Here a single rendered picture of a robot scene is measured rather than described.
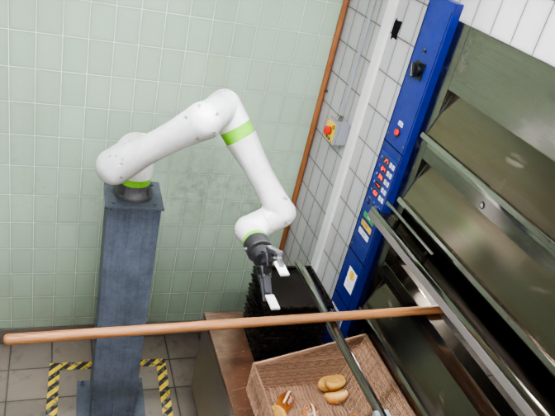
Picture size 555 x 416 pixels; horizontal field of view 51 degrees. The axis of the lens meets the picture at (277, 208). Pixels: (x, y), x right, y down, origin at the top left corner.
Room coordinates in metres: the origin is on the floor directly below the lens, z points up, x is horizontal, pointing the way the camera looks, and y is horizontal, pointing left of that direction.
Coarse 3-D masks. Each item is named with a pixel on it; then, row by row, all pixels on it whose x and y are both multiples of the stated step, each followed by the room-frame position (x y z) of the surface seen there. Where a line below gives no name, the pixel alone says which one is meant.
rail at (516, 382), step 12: (384, 216) 1.85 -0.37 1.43; (396, 240) 1.72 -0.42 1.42; (408, 252) 1.65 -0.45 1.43; (420, 264) 1.58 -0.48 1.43; (432, 276) 1.53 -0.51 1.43; (444, 300) 1.44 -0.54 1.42; (456, 312) 1.39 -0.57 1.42; (468, 324) 1.33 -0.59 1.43; (480, 336) 1.29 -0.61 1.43; (492, 348) 1.25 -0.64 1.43; (492, 360) 1.22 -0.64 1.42; (504, 360) 1.21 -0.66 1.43; (504, 372) 1.18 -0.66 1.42; (516, 384) 1.14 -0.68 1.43; (528, 396) 1.10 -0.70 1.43; (540, 408) 1.07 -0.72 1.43
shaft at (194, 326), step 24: (336, 312) 1.54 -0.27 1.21; (360, 312) 1.57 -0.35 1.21; (384, 312) 1.60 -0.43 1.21; (408, 312) 1.64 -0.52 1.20; (432, 312) 1.68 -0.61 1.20; (24, 336) 1.12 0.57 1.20; (48, 336) 1.14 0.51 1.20; (72, 336) 1.17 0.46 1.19; (96, 336) 1.19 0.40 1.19; (120, 336) 1.22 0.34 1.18
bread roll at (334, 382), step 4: (332, 376) 1.81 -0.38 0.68; (336, 376) 1.81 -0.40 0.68; (340, 376) 1.82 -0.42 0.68; (328, 380) 1.78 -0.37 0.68; (332, 380) 1.79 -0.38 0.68; (336, 380) 1.79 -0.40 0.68; (340, 380) 1.79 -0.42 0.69; (344, 380) 1.81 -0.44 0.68; (328, 384) 1.76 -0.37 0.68; (332, 384) 1.76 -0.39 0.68; (336, 384) 1.77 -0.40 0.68; (340, 384) 1.78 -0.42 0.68; (344, 384) 1.80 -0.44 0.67; (328, 388) 1.76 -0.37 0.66; (332, 388) 1.76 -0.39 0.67; (336, 388) 1.76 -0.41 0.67; (340, 388) 1.78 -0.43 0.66
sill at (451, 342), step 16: (400, 272) 1.91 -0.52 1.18; (400, 288) 1.84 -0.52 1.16; (416, 288) 1.83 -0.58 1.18; (416, 304) 1.74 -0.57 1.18; (432, 320) 1.66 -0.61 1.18; (432, 336) 1.62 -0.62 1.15; (448, 336) 1.59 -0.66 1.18; (448, 352) 1.53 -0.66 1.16; (464, 352) 1.53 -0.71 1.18; (464, 368) 1.45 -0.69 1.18; (480, 368) 1.47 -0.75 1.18; (480, 384) 1.40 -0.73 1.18; (480, 400) 1.36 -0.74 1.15; (496, 400) 1.34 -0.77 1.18
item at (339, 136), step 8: (328, 120) 2.53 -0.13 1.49; (336, 120) 2.50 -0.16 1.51; (344, 120) 2.53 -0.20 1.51; (336, 128) 2.45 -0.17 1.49; (344, 128) 2.46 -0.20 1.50; (328, 136) 2.49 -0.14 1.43; (336, 136) 2.45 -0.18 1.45; (344, 136) 2.47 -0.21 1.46; (336, 144) 2.45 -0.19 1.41; (344, 144) 2.47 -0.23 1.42
